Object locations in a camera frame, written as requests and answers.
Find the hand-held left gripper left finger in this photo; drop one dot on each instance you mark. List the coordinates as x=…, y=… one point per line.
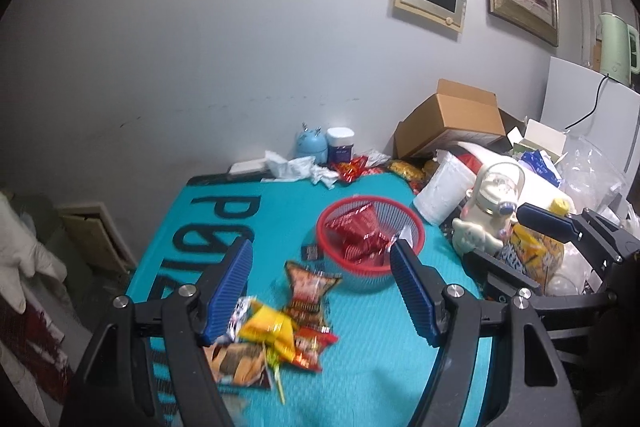
x=230, y=292

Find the red white plastic bag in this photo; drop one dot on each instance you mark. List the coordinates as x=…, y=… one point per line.
x=472, y=159

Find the wooden wall vent panel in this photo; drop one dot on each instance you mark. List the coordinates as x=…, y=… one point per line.
x=95, y=232

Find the red candy packet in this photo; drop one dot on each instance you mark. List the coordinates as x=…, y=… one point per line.
x=350, y=169

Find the open cardboard box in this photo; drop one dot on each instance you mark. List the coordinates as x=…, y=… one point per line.
x=465, y=117

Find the cream character water bottle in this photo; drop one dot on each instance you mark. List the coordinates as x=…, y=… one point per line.
x=487, y=212

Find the red foil snack packet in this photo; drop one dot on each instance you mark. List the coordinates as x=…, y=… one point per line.
x=367, y=249
x=355, y=219

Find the white louvered door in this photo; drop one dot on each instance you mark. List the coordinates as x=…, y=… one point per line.
x=585, y=7

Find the clear plastic bag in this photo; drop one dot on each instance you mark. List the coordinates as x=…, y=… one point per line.
x=590, y=167

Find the white silver snack packet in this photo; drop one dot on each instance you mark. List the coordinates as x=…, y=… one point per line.
x=240, y=314

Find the teal printed mat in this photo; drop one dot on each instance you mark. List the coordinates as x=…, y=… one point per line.
x=350, y=357

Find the clear plastic bottle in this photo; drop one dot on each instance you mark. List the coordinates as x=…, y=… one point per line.
x=565, y=284

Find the crumpled white tissue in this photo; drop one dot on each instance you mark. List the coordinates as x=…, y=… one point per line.
x=324, y=176
x=287, y=167

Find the blue deer humidifier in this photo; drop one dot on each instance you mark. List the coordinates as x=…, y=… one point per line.
x=311, y=144

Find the white-lidded dark jar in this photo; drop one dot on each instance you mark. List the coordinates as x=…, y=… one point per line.
x=340, y=147

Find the white jacket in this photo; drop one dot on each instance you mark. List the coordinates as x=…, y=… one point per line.
x=25, y=252

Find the red plastic basket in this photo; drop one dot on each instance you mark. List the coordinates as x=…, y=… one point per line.
x=360, y=278

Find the red spicy snack packet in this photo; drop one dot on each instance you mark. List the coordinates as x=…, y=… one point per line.
x=310, y=292

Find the small white open carton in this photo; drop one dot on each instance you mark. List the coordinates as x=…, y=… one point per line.
x=542, y=139

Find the blue white packet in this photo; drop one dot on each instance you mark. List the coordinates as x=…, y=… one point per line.
x=540, y=167

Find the green yellow snack packet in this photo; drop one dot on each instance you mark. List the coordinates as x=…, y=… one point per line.
x=277, y=382

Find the yellow drink bottle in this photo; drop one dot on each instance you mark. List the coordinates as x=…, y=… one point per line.
x=530, y=252

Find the clear crumpled wrapper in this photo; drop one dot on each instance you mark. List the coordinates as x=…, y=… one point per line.
x=372, y=157

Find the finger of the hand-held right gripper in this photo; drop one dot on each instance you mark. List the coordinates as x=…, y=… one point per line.
x=545, y=219
x=500, y=277

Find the yellow snack bag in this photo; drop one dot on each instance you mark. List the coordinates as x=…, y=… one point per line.
x=405, y=169

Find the brown orange snack packet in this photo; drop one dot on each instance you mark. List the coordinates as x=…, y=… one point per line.
x=240, y=363

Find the green electric kettle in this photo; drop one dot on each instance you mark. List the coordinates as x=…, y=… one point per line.
x=612, y=47

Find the red gold snack packet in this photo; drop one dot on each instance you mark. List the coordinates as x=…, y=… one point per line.
x=311, y=348

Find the white flat box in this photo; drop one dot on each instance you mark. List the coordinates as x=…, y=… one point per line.
x=247, y=167

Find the white padded envelope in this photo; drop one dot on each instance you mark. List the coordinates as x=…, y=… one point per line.
x=442, y=192

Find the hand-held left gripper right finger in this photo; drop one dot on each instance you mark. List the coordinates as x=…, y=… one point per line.
x=412, y=297

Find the red patterned cloth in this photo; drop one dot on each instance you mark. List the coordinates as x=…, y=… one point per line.
x=30, y=342

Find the white fridge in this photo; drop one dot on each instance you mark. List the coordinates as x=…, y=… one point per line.
x=615, y=107

